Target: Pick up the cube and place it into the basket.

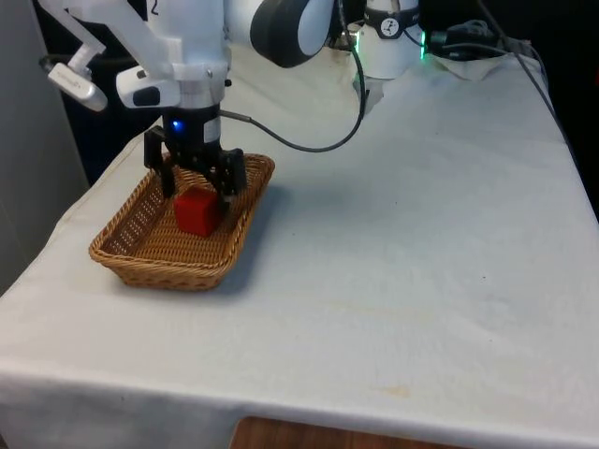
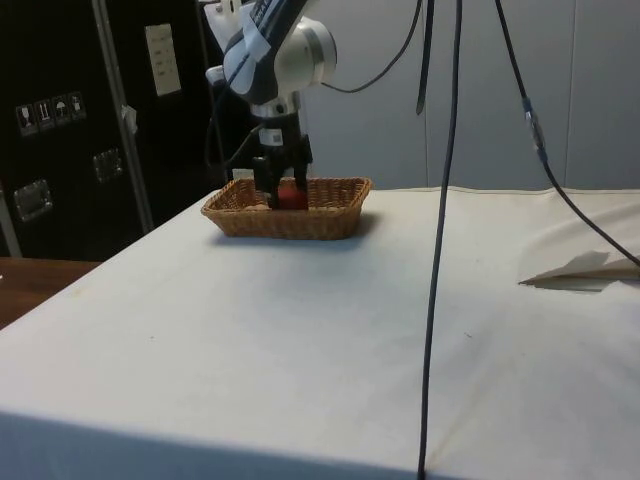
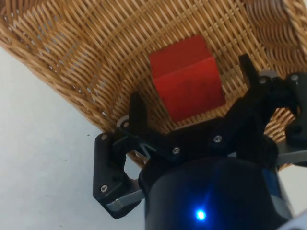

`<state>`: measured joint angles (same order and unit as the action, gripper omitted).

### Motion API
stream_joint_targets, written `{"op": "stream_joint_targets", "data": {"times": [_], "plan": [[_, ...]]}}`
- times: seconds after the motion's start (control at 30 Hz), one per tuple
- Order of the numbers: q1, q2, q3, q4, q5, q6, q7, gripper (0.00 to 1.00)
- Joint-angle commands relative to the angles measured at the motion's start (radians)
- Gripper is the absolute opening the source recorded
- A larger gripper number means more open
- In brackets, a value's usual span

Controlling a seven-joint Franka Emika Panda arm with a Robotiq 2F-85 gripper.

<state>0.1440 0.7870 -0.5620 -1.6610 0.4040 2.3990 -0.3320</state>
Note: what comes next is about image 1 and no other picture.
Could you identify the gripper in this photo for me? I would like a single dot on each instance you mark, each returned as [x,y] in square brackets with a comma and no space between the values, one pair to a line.
[192,135]

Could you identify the red cube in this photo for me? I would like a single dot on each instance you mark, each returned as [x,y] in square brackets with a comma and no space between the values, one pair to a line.
[196,212]

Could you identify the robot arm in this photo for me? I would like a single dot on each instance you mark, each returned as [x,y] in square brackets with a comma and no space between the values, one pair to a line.
[196,37]

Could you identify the wicker basket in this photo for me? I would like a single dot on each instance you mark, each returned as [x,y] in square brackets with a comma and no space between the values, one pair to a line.
[140,252]

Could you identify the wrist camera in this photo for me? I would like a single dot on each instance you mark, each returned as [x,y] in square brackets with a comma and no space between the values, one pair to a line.
[140,83]

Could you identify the silver bracket-mounted camera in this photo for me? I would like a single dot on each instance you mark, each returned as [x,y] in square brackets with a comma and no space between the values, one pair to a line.
[77,87]

